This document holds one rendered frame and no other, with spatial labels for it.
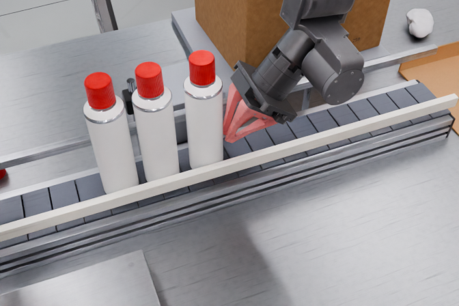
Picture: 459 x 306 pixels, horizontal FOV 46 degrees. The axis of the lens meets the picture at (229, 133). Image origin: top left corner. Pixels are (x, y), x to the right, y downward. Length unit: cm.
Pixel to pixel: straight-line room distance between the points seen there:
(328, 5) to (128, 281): 43
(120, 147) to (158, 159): 6
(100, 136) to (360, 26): 57
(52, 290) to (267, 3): 54
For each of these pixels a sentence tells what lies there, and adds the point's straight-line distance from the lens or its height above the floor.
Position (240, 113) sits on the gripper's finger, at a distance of 74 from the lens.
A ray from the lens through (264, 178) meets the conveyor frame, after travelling 82.
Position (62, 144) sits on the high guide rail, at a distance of 78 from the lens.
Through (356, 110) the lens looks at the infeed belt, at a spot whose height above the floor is 88.
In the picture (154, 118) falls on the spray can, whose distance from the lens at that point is 69.
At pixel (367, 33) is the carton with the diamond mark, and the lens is 109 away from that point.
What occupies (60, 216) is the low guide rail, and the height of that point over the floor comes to 91.
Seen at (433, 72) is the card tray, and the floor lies 83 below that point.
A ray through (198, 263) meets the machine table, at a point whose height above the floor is 83.
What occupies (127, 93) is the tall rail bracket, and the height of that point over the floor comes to 97.
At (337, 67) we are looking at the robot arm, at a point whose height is 110.
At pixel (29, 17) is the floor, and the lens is 288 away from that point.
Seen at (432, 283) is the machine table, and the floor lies 83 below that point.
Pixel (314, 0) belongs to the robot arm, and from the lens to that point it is 67.
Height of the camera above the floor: 151
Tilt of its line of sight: 46 degrees down
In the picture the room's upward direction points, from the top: straight up
